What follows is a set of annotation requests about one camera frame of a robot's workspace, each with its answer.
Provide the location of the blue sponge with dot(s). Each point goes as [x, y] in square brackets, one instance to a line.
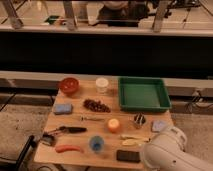
[62, 109]

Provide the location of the dark grape bunch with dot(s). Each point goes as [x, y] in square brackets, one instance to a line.
[96, 106]

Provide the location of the white cup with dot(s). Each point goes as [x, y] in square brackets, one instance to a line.
[102, 85]

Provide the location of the yellow banana peel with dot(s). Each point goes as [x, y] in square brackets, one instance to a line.
[131, 140]

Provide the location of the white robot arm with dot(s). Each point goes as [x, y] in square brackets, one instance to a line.
[166, 152]

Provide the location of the green plastic tray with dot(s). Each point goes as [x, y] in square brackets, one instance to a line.
[143, 94]

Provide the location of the person in background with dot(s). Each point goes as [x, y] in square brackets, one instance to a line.
[122, 13]

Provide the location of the orange fruit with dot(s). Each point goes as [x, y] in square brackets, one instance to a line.
[113, 125]

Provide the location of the red sausage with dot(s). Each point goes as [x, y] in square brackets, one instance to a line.
[64, 148]

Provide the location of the small black peeler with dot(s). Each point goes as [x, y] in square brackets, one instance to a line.
[48, 140]

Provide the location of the black chair frame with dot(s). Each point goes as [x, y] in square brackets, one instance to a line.
[14, 165]

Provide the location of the red bowl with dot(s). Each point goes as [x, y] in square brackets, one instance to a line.
[69, 86]

